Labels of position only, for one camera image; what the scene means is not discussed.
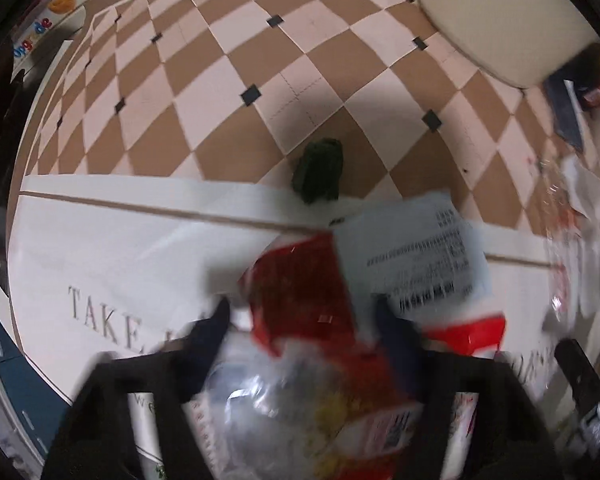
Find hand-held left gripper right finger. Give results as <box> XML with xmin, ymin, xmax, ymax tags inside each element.
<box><xmin>375</xmin><ymin>294</ymin><xmax>563</xmax><ymax>480</ymax></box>

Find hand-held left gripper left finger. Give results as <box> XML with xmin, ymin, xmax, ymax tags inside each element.
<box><xmin>40</xmin><ymin>297</ymin><xmax>231</xmax><ymax>480</ymax></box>

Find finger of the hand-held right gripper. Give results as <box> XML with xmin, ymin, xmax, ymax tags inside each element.
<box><xmin>554</xmin><ymin>339</ymin><xmax>600</xmax><ymax>461</ymax></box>

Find red and white snack wrapper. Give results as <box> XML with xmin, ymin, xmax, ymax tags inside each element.
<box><xmin>200</xmin><ymin>192</ymin><xmax>508</xmax><ymax>480</ymax></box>

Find white printed paper bag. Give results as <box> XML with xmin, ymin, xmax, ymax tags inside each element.
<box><xmin>7</xmin><ymin>175</ymin><xmax>556</xmax><ymax>480</ymax></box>

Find clear plastic wrapper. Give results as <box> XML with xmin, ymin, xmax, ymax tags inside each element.
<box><xmin>540</xmin><ymin>157</ymin><xmax>588</xmax><ymax>332</ymax></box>

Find white crumpled paper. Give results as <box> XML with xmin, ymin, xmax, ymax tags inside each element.
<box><xmin>562</xmin><ymin>154</ymin><xmax>600</xmax><ymax>317</ymax></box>

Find dark green crumpled wrapper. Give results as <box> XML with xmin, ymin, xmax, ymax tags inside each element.
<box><xmin>292</xmin><ymin>137</ymin><xmax>344</xmax><ymax>205</ymax></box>

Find blue striped board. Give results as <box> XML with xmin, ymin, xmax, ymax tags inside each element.
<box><xmin>0</xmin><ymin>285</ymin><xmax>72</xmax><ymax>461</ymax></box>

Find blue cloth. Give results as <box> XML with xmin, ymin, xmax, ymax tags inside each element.
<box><xmin>542</xmin><ymin>78</ymin><xmax>587</xmax><ymax>152</ymax></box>

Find white cushioned stool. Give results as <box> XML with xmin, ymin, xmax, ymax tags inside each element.
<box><xmin>419</xmin><ymin>0</ymin><xmax>600</xmax><ymax>90</ymax></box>

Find fruit picture poster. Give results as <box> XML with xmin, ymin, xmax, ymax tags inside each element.
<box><xmin>12</xmin><ymin>0</ymin><xmax>89</xmax><ymax>77</ymax></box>

